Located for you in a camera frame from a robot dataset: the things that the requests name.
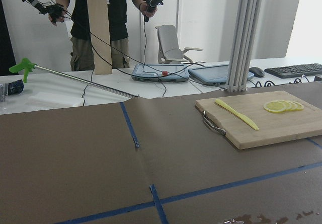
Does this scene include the person right hand gloved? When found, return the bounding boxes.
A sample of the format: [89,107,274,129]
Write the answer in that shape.
[47,4,66,26]

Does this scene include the person left hand with controller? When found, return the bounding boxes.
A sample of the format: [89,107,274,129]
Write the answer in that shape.
[139,1,157,23]

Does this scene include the wooden plank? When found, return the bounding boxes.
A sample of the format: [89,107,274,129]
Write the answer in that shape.
[87,0,112,75]

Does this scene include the grey office chair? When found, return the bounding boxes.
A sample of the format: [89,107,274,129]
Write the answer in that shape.
[155,25,203,64]

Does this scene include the standing person dark clothes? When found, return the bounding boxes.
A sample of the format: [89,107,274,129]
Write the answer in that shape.
[56,0,157,71]

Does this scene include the blue teach pendant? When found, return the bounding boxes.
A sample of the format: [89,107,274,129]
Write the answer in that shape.
[188,63,255,86]
[131,63,189,82]

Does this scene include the black computer mouse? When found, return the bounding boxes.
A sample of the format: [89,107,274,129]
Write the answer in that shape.
[249,67,265,78]

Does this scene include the yellow plastic knife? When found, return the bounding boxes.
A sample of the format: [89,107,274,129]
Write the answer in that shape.
[215,99,259,130]

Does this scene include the black keyboard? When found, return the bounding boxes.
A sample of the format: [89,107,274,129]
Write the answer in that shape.
[264,63,321,79]

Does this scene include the lemon slice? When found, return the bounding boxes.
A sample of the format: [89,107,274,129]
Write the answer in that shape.
[263,101,286,113]
[292,101,304,110]
[277,100,294,111]
[285,101,297,111]

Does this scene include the wooden cutting board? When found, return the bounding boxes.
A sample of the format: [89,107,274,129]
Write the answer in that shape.
[196,91,321,150]

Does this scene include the green handled reach grabber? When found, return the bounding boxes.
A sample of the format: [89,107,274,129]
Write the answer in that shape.
[9,58,138,99]

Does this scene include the aluminium frame post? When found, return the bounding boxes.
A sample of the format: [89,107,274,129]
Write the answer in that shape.
[225,0,261,93]

